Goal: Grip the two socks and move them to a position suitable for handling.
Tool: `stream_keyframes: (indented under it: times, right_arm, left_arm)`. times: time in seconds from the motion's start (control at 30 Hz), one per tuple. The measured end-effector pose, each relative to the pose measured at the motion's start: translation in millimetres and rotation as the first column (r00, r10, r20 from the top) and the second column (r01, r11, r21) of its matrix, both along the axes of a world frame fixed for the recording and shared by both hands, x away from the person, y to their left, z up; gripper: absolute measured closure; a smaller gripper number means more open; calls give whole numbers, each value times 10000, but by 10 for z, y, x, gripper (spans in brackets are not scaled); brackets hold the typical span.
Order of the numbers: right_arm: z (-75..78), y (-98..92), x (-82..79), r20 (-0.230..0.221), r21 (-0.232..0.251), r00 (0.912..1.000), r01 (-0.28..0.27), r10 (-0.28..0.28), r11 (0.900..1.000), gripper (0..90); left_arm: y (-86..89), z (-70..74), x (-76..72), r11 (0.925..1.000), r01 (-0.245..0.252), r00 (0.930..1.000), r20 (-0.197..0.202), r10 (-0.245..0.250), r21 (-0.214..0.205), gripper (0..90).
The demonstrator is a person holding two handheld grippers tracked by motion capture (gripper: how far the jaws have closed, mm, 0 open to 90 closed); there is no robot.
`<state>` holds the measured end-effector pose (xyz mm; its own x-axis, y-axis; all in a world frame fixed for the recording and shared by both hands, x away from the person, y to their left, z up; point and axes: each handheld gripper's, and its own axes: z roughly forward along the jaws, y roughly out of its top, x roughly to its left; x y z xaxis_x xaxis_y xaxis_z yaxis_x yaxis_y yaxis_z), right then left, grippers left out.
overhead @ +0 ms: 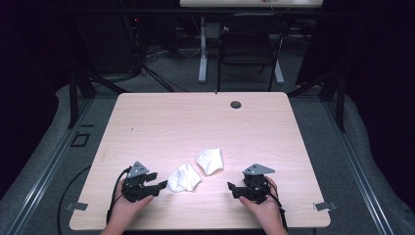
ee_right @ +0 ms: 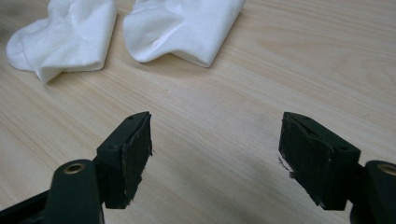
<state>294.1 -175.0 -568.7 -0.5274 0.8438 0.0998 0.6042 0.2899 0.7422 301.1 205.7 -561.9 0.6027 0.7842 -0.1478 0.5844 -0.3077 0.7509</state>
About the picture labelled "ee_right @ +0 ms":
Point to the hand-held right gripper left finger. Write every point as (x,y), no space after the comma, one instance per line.
(130,155)

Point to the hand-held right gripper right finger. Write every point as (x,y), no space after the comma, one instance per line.
(311,161)

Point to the white sock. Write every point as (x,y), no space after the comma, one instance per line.
(71,37)
(180,28)

